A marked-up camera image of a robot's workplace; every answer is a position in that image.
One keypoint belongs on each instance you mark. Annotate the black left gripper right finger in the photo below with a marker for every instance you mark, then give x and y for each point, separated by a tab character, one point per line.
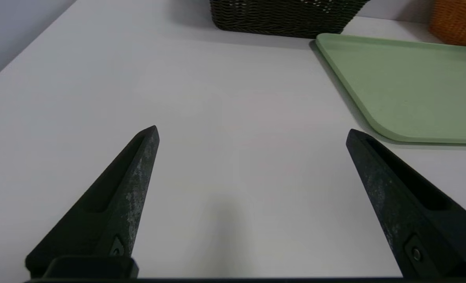
409	208

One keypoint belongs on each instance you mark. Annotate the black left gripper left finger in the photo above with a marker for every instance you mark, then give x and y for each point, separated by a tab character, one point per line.
111	204

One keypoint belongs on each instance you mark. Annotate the orange wicker basket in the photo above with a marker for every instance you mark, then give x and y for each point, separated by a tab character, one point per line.
459	21

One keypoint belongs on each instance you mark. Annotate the dark brown wicker basket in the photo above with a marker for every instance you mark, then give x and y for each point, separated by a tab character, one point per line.
284	17

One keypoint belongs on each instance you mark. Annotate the light green plastic tray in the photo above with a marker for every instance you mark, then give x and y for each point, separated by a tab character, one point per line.
413	86

